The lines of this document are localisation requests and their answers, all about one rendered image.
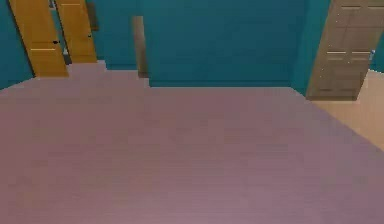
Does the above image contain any orange wooden room door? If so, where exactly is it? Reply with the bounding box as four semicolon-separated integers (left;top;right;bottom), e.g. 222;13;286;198
54;0;98;64
8;0;70;79

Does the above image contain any grey-brown panelled room door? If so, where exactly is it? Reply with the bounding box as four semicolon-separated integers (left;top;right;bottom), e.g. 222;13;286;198
305;0;384;102

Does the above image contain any brown narrow room door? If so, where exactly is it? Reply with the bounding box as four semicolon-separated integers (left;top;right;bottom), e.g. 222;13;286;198
131;15;150;79

